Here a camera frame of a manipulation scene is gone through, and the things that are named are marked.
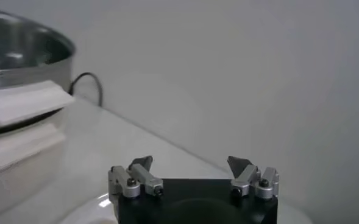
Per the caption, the stainless steel steamer basket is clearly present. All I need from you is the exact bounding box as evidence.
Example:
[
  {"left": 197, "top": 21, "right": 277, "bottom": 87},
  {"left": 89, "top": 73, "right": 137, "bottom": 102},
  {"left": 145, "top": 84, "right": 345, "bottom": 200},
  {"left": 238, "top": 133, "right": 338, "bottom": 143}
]
[{"left": 0, "top": 5, "right": 76, "bottom": 89}]

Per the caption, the white electric cooker base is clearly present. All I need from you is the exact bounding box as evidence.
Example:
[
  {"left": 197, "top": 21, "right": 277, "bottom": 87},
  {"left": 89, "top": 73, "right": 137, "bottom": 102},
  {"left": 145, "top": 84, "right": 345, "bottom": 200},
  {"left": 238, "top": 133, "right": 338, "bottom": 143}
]
[{"left": 0, "top": 80, "right": 76, "bottom": 220}]

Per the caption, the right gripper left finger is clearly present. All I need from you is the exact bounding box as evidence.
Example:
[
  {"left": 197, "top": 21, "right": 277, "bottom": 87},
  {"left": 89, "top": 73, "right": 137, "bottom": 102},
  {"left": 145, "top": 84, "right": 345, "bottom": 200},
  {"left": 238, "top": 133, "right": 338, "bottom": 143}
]
[{"left": 107, "top": 155, "right": 165, "bottom": 201}]

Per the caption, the black cooker power cord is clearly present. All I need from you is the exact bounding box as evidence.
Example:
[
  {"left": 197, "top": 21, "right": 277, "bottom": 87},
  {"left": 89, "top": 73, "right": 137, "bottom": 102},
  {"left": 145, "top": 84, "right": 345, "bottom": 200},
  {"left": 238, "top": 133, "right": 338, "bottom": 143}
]
[{"left": 67, "top": 71, "right": 104, "bottom": 108}]

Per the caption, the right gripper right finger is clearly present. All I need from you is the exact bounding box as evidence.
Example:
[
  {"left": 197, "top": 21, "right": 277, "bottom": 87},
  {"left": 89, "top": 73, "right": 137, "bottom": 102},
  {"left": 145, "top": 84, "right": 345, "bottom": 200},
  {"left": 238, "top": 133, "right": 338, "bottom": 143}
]
[{"left": 226, "top": 155, "right": 280, "bottom": 201}]

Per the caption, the round white plate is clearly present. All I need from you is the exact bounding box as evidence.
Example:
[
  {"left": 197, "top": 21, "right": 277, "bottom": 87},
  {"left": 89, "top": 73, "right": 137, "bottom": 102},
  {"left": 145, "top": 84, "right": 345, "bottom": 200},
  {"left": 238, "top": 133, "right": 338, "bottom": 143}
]
[{"left": 59, "top": 192, "right": 313, "bottom": 224}]

